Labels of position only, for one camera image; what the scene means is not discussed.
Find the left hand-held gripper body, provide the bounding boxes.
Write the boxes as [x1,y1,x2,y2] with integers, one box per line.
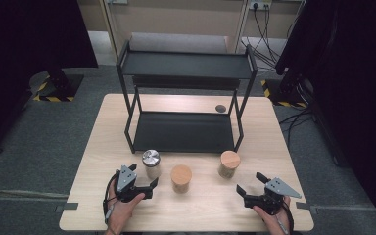
[113,164,154,204]

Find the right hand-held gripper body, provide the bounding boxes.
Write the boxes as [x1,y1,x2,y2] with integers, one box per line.
[244,176,303,215]

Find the metal-lid glass jar white powder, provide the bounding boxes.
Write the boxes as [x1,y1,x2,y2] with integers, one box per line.
[141,149,162,180]

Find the wooden-lid glass jar cinnamon sticks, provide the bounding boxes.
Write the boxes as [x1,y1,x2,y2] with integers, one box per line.
[169,164,194,194]

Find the wooden-lid glass jar dried leaves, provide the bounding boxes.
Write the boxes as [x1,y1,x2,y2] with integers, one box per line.
[217,150,242,179]

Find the black two-tier metal rack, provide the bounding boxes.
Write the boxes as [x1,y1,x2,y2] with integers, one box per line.
[116,39,259,155]

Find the person's right hand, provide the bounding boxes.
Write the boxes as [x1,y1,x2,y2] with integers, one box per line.
[253,196,292,235]

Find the person's left hand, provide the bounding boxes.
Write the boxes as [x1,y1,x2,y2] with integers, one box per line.
[106,181,147,235]

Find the grey floor tape piece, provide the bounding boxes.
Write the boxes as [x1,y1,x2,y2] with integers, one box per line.
[54,202,79,213]
[295,201,318,214]

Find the stand base with hazard stripes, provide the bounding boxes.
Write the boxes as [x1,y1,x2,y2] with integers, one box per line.
[260,77,308,109]
[28,70,85,103]

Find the dark curtain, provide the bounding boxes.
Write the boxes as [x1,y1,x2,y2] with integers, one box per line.
[274,0,376,229]
[0,0,99,159]

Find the white background furniture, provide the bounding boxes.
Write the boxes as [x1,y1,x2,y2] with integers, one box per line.
[101,0,253,61]

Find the white power strip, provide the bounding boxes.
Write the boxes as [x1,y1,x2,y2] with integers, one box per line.
[249,0,273,11]

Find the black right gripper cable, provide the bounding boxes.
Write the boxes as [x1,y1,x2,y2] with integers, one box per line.
[275,195,296,235]

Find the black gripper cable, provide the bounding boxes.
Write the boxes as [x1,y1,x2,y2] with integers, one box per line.
[275,195,296,235]
[102,169,120,226]

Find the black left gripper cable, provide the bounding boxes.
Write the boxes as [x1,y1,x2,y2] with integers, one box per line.
[102,169,120,226]

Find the black floor cables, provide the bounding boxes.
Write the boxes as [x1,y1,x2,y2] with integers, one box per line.
[278,107,315,146]

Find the bundle of black wall cables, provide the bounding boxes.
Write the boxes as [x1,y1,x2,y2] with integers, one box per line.
[240,3,307,73]

